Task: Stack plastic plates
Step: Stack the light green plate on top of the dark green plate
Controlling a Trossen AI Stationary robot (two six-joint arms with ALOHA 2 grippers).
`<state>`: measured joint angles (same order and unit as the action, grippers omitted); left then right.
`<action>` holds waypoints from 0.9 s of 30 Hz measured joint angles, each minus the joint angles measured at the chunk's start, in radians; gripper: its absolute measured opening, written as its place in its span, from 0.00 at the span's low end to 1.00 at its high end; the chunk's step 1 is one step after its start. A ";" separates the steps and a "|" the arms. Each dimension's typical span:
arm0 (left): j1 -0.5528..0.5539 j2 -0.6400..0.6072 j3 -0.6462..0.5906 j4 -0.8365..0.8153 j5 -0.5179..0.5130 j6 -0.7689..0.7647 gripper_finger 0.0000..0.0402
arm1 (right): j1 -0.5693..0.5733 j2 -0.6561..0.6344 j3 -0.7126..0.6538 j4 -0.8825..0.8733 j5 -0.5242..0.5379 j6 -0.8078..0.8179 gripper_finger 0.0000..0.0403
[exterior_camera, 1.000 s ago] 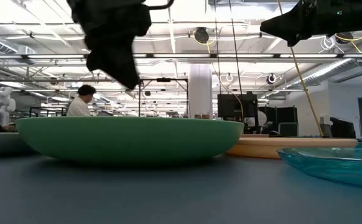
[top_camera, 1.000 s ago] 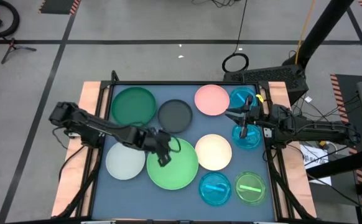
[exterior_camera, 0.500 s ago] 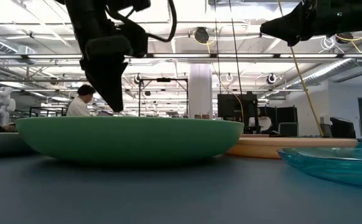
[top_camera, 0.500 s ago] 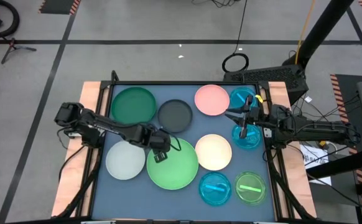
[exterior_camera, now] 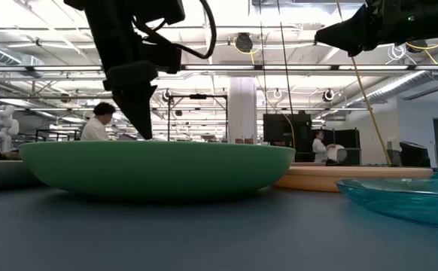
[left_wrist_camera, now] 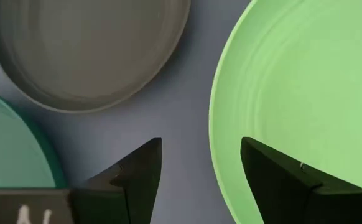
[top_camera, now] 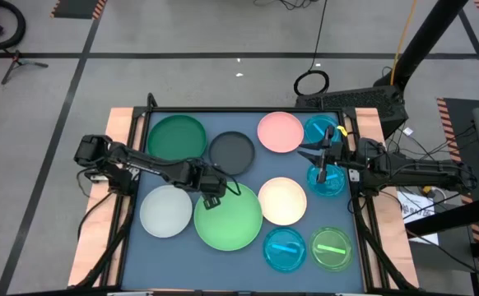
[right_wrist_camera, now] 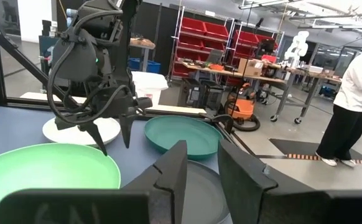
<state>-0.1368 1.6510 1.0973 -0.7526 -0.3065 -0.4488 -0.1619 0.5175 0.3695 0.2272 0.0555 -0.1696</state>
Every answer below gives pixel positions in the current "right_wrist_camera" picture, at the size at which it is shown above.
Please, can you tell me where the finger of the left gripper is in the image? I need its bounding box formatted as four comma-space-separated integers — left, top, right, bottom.
78, 121, 109, 157
118, 113, 138, 149

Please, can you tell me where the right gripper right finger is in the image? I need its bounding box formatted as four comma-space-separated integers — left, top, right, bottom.
217, 138, 362, 224

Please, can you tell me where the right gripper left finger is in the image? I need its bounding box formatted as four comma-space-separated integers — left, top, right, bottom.
0, 139, 188, 224

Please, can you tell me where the pale pink plastic plate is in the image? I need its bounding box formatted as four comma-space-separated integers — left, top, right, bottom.
42, 116, 122, 148

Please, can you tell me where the dark gray plastic plate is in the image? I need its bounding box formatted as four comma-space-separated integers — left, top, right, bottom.
180, 159, 232, 224

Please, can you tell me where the teal plastic plate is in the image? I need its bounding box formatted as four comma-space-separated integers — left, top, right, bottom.
144, 115, 225, 162

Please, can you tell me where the large light green plate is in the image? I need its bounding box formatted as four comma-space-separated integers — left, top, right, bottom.
0, 142, 122, 224

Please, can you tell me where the white plastic bin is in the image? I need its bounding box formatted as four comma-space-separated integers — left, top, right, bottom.
131, 71, 169, 105

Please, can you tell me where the blue plastic crate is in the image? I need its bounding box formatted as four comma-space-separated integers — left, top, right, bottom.
128, 57, 162, 75

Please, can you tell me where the small wooden-top table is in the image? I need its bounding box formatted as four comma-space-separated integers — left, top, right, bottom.
129, 37, 156, 72

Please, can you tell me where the black hazard-striped floor mat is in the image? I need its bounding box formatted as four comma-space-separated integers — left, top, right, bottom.
255, 138, 362, 166

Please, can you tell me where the black equipment case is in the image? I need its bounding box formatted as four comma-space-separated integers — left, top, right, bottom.
177, 77, 225, 110

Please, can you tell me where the orange shop vacuum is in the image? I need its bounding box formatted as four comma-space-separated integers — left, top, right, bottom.
213, 82, 262, 133

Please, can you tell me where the metal rack with red bins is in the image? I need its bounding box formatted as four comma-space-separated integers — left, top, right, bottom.
168, 5, 235, 82
224, 21, 285, 88

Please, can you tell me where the gray laptop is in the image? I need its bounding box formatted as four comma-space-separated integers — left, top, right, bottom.
205, 49, 225, 65

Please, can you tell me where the long wooden workbench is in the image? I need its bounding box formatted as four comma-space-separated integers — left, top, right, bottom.
180, 60, 289, 123

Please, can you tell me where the cardboard box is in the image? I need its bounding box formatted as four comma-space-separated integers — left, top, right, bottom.
237, 58, 264, 77

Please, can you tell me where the wheeled metal workbench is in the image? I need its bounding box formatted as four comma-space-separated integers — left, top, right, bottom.
269, 63, 343, 125

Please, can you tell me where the person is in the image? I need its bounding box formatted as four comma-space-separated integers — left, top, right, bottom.
314, 35, 362, 169

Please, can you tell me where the black tripod stand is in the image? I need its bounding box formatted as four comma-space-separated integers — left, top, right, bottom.
230, 17, 265, 118

